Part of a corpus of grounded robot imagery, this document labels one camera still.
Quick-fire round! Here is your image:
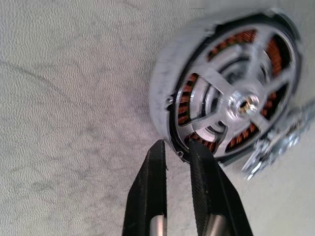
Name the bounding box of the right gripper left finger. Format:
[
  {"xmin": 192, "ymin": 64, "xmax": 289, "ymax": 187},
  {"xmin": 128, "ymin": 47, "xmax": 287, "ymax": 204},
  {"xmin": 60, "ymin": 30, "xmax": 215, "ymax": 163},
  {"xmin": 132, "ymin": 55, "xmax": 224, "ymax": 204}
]
[{"xmin": 122, "ymin": 139, "xmax": 168, "ymax": 236}]

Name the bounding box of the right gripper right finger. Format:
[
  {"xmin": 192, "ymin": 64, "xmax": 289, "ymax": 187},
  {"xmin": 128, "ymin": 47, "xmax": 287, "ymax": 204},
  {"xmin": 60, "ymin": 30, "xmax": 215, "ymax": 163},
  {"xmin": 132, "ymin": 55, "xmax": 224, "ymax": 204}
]
[{"xmin": 188, "ymin": 139, "xmax": 254, "ymax": 236}]

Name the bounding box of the small grey round object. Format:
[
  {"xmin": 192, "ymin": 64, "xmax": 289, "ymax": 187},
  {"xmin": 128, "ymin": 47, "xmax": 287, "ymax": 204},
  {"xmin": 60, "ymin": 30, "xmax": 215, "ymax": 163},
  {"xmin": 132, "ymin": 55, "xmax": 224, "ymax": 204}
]
[{"xmin": 242, "ymin": 99, "xmax": 315, "ymax": 181}]

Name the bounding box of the cream spoked wheel disc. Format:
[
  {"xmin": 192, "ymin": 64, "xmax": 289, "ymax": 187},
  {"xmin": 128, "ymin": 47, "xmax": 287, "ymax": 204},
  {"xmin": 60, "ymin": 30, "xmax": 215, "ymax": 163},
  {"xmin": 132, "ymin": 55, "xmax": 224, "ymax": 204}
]
[{"xmin": 172, "ymin": 14, "xmax": 302, "ymax": 163}]

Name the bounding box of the motor stator with copper windings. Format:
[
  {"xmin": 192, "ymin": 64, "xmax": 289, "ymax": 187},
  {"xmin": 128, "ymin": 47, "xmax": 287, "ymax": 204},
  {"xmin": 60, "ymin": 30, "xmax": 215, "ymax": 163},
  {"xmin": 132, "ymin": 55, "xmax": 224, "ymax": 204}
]
[{"xmin": 150, "ymin": 7, "xmax": 304, "ymax": 168}]

